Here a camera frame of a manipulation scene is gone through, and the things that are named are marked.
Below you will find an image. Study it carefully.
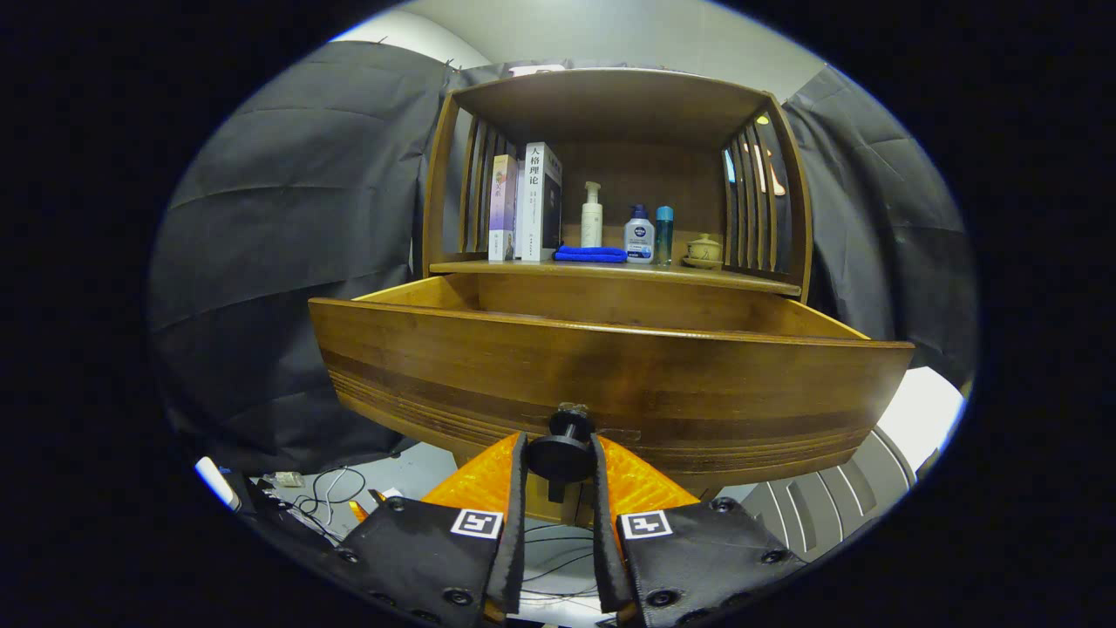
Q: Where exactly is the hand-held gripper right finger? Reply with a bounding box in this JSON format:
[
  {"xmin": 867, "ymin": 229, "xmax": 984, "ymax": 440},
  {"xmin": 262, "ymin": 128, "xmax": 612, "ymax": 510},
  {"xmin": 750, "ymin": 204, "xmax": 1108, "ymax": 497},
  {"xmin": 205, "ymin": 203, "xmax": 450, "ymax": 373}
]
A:
[{"xmin": 589, "ymin": 433, "xmax": 807, "ymax": 628}]

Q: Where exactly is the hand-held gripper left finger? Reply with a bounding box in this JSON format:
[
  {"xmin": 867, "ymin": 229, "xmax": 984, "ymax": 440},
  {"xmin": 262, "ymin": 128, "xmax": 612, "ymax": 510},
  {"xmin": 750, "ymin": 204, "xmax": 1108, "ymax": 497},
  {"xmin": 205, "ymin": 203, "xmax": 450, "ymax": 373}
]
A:
[{"xmin": 336, "ymin": 431, "xmax": 529, "ymax": 628}]

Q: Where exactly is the black drawer knob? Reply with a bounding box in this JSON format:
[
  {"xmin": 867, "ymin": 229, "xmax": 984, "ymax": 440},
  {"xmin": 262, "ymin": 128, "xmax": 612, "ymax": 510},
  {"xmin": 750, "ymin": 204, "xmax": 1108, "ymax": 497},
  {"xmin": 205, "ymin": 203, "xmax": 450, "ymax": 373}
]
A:
[{"xmin": 526, "ymin": 410, "xmax": 601, "ymax": 504}]

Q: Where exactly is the brown wooden drawer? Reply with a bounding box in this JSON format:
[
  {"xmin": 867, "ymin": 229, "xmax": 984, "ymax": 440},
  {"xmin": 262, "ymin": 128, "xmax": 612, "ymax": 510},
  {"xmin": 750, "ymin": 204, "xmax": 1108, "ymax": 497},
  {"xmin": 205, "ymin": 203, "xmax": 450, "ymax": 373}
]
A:
[{"xmin": 307, "ymin": 272, "xmax": 916, "ymax": 502}]

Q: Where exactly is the brown wooden countertop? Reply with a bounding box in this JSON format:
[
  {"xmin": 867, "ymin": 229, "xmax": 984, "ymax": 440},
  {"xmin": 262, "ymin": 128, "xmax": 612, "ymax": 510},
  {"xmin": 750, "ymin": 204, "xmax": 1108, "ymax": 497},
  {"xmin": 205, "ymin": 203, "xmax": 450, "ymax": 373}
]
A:
[{"xmin": 429, "ymin": 259, "xmax": 803, "ymax": 297}]

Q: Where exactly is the brown wooden cabinet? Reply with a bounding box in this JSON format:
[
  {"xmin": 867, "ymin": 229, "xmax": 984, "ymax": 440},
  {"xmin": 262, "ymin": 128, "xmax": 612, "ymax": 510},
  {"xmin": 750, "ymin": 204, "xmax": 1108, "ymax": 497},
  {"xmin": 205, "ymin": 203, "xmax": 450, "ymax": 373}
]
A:
[{"xmin": 418, "ymin": 68, "xmax": 816, "ymax": 529}]

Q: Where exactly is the white rounded object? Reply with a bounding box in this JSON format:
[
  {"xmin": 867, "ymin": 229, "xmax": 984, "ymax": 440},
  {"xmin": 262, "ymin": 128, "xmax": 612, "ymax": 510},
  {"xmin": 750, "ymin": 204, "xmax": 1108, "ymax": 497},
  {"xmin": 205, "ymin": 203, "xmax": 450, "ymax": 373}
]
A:
[{"xmin": 194, "ymin": 456, "xmax": 241, "ymax": 513}]

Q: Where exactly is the white table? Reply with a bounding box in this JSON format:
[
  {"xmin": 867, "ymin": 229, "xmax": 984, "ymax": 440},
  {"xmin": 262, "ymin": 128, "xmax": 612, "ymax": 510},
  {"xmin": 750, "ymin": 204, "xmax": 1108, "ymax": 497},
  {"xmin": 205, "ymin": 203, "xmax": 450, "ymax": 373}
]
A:
[{"xmin": 876, "ymin": 366, "xmax": 967, "ymax": 472}]

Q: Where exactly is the tan lidded teacup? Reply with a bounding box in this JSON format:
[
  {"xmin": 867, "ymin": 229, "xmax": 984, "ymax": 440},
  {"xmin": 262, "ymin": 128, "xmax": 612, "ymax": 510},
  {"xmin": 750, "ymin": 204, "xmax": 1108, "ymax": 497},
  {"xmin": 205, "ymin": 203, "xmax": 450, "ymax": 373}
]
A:
[{"xmin": 682, "ymin": 233, "xmax": 725, "ymax": 270}]

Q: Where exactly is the white bottle with blue cap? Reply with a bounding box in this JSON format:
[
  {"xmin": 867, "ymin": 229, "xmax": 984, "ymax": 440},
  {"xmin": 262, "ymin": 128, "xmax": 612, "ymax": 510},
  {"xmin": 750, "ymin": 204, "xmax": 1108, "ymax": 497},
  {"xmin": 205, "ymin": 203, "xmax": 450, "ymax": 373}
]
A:
[{"xmin": 623, "ymin": 204, "xmax": 656, "ymax": 264}]

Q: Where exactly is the black backdrop cloth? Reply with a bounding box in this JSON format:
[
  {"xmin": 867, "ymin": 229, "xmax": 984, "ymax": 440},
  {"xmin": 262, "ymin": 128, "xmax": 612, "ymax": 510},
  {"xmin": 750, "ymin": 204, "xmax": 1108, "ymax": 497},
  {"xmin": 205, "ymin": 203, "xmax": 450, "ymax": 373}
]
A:
[{"xmin": 144, "ymin": 39, "xmax": 982, "ymax": 476}]

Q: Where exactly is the white pump bottle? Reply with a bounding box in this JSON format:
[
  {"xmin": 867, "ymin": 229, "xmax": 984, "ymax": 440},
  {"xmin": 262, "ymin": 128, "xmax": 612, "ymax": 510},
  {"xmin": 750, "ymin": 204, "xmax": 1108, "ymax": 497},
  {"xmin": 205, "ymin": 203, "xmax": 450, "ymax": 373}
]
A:
[{"xmin": 581, "ymin": 181, "xmax": 604, "ymax": 249}]

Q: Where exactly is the thin pink book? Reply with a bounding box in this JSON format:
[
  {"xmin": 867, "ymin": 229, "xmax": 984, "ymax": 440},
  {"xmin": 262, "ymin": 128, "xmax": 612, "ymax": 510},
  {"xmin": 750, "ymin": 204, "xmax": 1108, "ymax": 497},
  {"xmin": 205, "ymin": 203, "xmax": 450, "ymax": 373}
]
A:
[{"xmin": 488, "ymin": 154, "xmax": 519, "ymax": 263}]

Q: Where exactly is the thick white book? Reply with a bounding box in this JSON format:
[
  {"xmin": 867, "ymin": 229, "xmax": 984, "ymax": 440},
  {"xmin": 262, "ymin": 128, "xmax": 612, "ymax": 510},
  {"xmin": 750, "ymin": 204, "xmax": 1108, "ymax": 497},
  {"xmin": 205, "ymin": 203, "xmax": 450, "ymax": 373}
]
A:
[{"xmin": 514, "ymin": 142, "xmax": 563, "ymax": 262}]

